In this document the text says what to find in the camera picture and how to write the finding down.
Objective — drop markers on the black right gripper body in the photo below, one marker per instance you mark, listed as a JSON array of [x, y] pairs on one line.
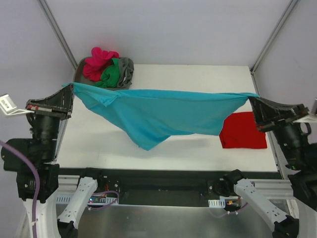
[[282, 120]]

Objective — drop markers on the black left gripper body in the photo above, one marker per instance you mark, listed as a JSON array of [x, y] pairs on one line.
[[48, 109]]

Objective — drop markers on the teal t-shirt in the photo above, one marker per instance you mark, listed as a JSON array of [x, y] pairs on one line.
[[150, 117]]

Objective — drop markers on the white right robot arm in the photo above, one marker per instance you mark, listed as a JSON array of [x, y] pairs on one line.
[[290, 125]]

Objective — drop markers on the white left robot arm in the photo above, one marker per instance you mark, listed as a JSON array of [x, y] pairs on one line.
[[37, 177]]

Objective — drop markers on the grey plastic bin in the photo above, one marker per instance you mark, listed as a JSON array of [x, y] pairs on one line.
[[80, 78]]

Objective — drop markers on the folded red t-shirt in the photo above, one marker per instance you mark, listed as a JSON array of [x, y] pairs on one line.
[[240, 131]]

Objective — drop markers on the pink t-shirt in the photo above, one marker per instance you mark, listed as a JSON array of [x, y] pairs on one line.
[[97, 63]]

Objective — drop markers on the green t-shirt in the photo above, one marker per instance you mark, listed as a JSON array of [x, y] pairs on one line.
[[110, 76]]

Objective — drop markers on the grey t-shirt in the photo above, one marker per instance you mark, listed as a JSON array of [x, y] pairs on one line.
[[126, 70]]

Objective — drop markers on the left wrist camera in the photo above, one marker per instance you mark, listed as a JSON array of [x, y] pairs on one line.
[[9, 109]]

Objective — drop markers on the right aluminium frame post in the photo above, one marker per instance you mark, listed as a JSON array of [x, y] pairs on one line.
[[274, 34]]

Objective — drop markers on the aluminium frame post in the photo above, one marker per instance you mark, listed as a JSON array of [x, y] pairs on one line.
[[57, 31], [274, 34]]

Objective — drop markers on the left aluminium frame post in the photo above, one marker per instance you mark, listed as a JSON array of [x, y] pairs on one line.
[[57, 31]]

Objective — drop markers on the left slotted cable duct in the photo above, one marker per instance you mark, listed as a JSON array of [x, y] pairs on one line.
[[93, 201]]

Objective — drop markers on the slotted cable duct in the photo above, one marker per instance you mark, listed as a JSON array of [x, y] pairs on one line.
[[217, 203], [93, 201]]

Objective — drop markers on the right slotted cable duct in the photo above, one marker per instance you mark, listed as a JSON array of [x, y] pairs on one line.
[[217, 203]]

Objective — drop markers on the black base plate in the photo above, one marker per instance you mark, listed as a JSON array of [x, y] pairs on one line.
[[163, 188]]

